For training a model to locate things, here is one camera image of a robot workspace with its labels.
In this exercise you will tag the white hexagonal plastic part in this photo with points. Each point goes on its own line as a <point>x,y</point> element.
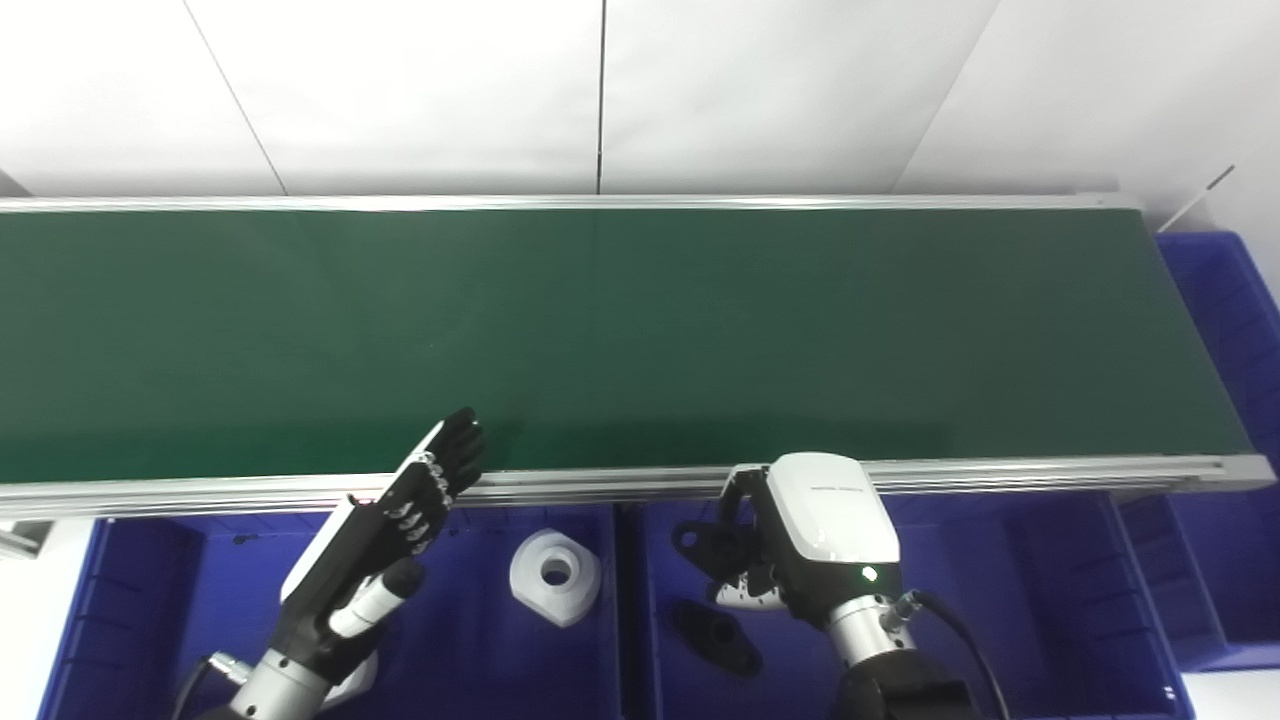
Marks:
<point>555,580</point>

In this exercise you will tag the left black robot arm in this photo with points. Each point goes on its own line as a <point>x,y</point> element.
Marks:
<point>275,690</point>

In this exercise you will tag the aluminium conveyor support leg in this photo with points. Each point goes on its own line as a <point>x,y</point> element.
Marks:
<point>20,540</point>

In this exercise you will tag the black flange part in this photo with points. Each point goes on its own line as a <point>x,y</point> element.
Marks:
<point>715,545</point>
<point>715,638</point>

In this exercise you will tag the green conveyor belt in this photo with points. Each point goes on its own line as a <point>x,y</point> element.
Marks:
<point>620,340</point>
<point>1050,472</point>

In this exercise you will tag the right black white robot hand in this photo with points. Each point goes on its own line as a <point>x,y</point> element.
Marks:
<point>830,520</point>

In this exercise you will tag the blue plastic bin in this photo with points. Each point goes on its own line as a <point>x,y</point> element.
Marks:
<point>150,600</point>
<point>1235,400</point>
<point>1020,620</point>

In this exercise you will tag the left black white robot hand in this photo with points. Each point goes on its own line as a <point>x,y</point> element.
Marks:
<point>360,560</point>

